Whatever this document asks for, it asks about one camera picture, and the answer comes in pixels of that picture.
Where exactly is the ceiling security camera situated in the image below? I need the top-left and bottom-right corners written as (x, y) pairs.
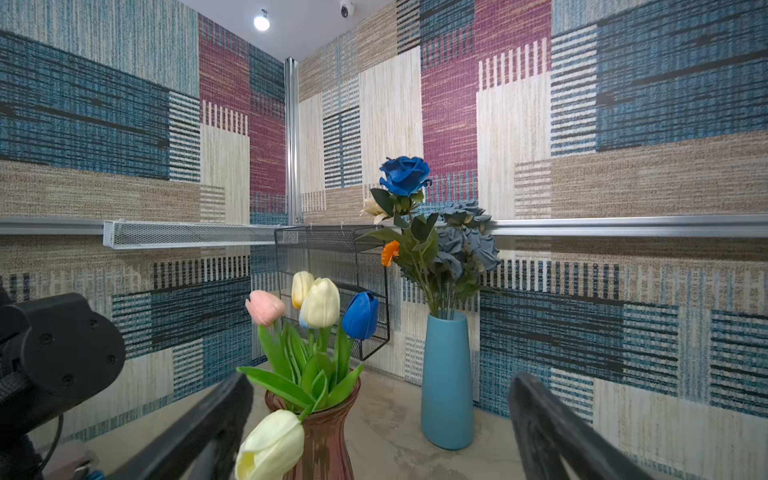
top-left (340, 0), bottom-right (355, 19)

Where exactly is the dusty blue rose bouquet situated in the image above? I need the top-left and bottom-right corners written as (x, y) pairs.
top-left (429, 200), bottom-right (500, 319)

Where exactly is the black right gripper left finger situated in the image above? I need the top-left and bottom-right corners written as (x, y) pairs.
top-left (109, 372), bottom-right (253, 479)

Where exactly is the orange marigold flower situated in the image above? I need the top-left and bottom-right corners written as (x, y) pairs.
top-left (381, 240), bottom-right (400, 268)

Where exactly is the dark red glass vase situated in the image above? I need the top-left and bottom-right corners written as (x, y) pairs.
top-left (283, 378), bottom-right (361, 479)

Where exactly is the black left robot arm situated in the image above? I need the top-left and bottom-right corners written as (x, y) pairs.
top-left (1, 290), bottom-right (126, 479)

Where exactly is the light blue ceramic vase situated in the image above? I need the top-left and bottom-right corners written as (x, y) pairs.
top-left (421, 311), bottom-right (474, 450)

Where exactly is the deep blue rose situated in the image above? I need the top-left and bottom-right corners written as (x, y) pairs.
top-left (370, 156), bottom-right (438, 317)

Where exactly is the black wire mesh shelf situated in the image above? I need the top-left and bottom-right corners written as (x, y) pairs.
top-left (274, 225), bottom-right (391, 361)

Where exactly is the white wire mesh basket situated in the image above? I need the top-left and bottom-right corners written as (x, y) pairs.
top-left (103, 221), bottom-right (284, 250)

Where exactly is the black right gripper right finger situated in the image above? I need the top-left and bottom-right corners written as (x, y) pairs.
top-left (508, 372), bottom-right (651, 480)

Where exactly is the pink tray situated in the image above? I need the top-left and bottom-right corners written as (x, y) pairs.
top-left (42, 440), bottom-right (99, 480)

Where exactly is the light blue tulip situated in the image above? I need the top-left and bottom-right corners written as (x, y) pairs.
top-left (298, 277), bottom-right (340, 353)

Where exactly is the pink tulip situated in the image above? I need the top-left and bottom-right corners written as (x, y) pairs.
top-left (245, 290), bottom-right (293, 381)

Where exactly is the round ceiling light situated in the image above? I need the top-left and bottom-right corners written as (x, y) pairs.
top-left (253, 9), bottom-right (271, 32)

